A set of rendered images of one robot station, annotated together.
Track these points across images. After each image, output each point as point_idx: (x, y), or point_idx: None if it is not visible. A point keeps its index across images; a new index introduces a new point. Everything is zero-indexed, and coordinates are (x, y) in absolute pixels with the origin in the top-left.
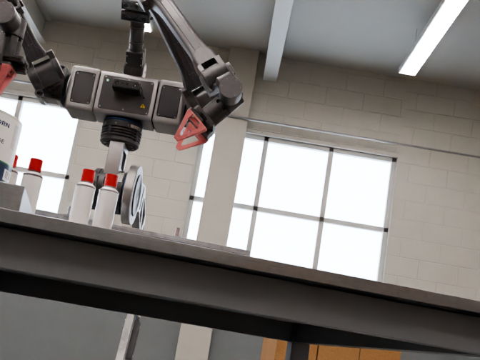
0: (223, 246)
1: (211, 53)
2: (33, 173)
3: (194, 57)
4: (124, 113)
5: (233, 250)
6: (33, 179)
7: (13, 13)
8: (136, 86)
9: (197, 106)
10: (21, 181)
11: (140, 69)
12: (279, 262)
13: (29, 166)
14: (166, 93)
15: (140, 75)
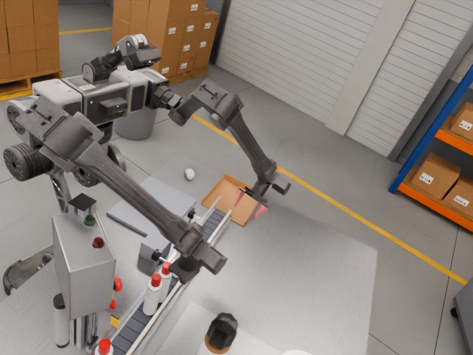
0: (215, 205)
1: (270, 162)
2: (172, 275)
3: (262, 169)
4: (108, 122)
5: (217, 203)
6: (171, 277)
7: (226, 260)
8: (125, 107)
9: (265, 200)
10: (163, 282)
11: (108, 75)
12: (369, 319)
13: (167, 272)
14: (135, 92)
15: (107, 78)
